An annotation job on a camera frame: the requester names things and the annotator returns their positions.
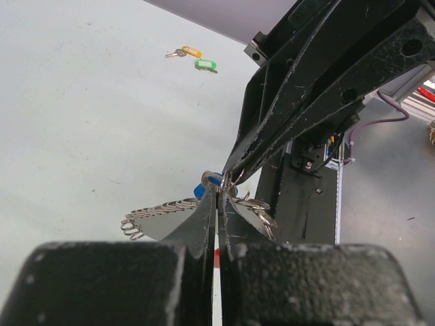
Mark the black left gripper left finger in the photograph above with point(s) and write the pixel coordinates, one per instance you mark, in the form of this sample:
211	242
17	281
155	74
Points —
168	282

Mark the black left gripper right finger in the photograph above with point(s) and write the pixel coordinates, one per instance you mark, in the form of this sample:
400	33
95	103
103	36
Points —
265	283

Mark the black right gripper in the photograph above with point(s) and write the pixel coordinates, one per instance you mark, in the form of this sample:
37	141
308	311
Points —
321	59

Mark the metal key organizer red handle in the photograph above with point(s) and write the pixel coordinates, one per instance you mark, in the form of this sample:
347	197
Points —
159	221

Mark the blue key tag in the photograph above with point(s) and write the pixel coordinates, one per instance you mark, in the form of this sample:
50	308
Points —
208	180

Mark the green key tag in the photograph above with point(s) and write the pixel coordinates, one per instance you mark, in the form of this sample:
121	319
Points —
206	65

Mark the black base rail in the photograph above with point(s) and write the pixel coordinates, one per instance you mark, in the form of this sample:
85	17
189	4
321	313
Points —
299	184

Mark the white slotted cable duct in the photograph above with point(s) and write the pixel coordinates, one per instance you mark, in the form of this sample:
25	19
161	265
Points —
339	191

